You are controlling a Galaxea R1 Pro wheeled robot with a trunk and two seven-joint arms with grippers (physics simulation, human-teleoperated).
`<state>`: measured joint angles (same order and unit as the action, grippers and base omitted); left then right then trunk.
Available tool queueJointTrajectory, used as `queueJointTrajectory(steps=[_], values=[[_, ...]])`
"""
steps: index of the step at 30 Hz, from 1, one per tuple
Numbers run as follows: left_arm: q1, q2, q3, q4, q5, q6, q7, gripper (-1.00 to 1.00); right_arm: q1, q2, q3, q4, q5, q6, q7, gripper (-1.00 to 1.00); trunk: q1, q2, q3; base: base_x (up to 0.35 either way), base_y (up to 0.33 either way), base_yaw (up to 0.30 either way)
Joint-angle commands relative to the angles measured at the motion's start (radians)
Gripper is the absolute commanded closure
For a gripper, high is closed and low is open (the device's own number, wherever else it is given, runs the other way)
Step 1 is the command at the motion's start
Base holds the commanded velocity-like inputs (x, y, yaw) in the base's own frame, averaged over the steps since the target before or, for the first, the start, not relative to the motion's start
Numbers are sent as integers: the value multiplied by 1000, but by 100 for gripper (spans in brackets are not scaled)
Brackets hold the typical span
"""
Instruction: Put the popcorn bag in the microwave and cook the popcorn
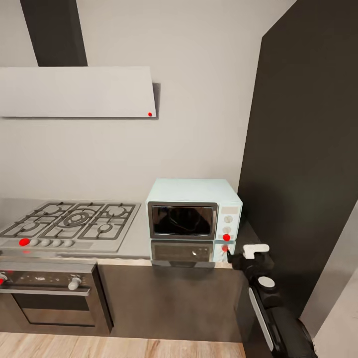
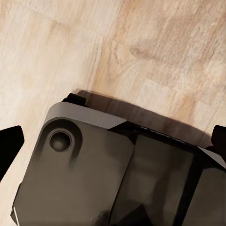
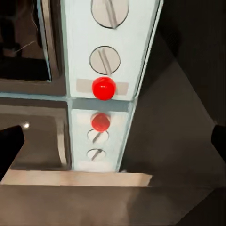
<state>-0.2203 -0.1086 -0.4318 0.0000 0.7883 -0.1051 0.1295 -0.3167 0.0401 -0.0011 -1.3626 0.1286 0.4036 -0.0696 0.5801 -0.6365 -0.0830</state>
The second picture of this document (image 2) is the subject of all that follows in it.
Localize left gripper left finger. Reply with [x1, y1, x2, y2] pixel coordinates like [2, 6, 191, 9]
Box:
[0, 125, 24, 182]

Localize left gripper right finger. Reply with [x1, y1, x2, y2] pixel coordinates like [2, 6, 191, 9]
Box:
[211, 125, 226, 163]

